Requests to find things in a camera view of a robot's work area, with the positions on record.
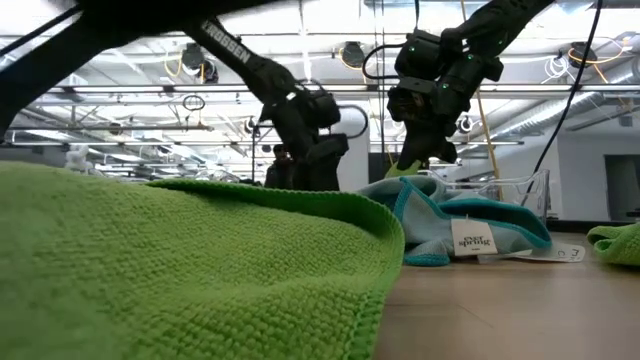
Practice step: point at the clear plastic basket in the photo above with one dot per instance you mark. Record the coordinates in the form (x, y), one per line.
(525, 192)
(215, 176)

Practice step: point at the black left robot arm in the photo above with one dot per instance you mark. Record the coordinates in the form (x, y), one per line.
(225, 45)

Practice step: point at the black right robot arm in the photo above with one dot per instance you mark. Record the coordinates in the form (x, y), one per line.
(480, 25)

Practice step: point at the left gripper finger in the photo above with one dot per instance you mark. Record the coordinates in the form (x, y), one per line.
(317, 177)

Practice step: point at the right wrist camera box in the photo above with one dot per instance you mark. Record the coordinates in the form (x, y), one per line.
(407, 107)

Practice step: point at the white robot figure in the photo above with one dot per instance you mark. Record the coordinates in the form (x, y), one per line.
(77, 160)

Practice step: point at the blue microfiber towel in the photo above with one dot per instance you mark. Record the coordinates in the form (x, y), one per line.
(430, 225)

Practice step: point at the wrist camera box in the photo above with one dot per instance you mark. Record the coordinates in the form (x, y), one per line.
(407, 107)
(332, 147)

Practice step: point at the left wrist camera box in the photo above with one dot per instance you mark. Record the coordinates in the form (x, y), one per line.
(332, 147)

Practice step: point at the dark background cabinet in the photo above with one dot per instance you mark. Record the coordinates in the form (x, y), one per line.
(382, 167)

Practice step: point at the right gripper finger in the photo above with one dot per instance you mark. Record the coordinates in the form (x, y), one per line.
(420, 147)

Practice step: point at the person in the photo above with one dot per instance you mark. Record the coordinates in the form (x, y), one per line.
(280, 170)

